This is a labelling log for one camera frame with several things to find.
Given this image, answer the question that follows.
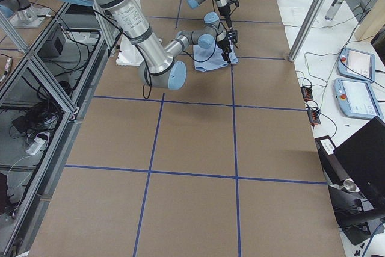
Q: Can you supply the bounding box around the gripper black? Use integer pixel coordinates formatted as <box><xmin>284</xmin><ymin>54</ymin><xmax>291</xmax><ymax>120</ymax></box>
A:
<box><xmin>218</xmin><ymin>5</ymin><xmax>233</xmax><ymax>30</ymax></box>
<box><xmin>218</xmin><ymin>39</ymin><xmax>232</xmax><ymax>64</ymax></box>

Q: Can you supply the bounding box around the light blue t-shirt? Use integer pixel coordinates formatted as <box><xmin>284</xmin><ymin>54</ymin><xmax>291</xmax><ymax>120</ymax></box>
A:
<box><xmin>193</xmin><ymin>43</ymin><xmax>228</xmax><ymax>72</ymax></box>

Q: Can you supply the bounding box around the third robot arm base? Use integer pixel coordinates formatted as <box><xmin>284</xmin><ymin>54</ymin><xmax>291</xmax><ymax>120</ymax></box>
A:
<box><xmin>1</xmin><ymin>0</ymin><xmax>45</xmax><ymax>29</ymax></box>

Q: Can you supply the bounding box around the far teach pendant blue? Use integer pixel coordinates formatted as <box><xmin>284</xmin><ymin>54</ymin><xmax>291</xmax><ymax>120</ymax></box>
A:
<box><xmin>337</xmin><ymin>48</ymin><xmax>375</xmax><ymax>82</ymax></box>

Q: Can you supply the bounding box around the teach pendant blue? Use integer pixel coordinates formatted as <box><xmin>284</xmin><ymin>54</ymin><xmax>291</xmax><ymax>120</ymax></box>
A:
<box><xmin>337</xmin><ymin>48</ymin><xmax>375</xmax><ymax>82</ymax></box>
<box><xmin>333</xmin><ymin>78</ymin><xmax>384</xmax><ymax>120</ymax></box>

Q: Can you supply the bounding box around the near teach pendant blue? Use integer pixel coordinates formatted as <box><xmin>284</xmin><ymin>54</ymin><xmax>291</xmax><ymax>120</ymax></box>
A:
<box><xmin>333</xmin><ymin>78</ymin><xmax>384</xmax><ymax>120</ymax></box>

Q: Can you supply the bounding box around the black laptop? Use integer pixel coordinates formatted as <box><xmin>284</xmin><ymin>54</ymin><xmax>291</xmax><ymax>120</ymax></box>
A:
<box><xmin>315</xmin><ymin>117</ymin><xmax>384</xmax><ymax>245</ymax></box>

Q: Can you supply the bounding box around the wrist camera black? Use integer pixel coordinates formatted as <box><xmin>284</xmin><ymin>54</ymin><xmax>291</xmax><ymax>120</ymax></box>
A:
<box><xmin>229</xmin><ymin>0</ymin><xmax>239</xmax><ymax>8</ymax></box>
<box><xmin>227</xmin><ymin>29</ymin><xmax>239</xmax><ymax>49</ymax></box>

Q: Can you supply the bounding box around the white camera pillar with base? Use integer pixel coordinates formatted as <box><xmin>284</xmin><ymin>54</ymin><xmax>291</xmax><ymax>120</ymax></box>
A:
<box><xmin>115</xmin><ymin>0</ymin><xmax>148</xmax><ymax>67</ymax></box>

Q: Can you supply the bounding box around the aluminium frame post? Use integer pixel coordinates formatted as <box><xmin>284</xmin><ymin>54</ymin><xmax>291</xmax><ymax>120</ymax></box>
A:
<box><xmin>288</xmin><ymin>0</ymin><xmax>325</xmax><ymax>62</ymax></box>

